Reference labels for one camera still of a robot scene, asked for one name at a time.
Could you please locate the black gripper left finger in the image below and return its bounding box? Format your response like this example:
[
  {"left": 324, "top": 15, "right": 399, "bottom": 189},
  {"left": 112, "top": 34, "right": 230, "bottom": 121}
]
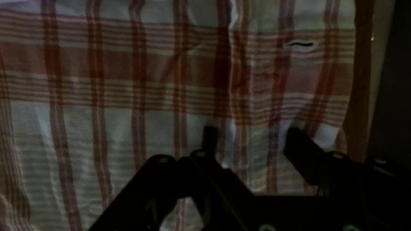
[{"left": 89, "top": 125, "right": 260, "bottom": 231}]

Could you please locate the red striped white towel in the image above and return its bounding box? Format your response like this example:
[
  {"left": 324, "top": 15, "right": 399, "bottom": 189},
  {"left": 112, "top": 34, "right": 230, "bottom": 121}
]
[{"left": 0, "top": 0, "right": 375, "bottom": 231}]

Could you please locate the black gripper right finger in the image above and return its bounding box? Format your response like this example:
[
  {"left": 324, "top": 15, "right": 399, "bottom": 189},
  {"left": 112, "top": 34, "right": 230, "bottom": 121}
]
[{"left": 284, "top": 126, "right": 411, "bottom": 231}]

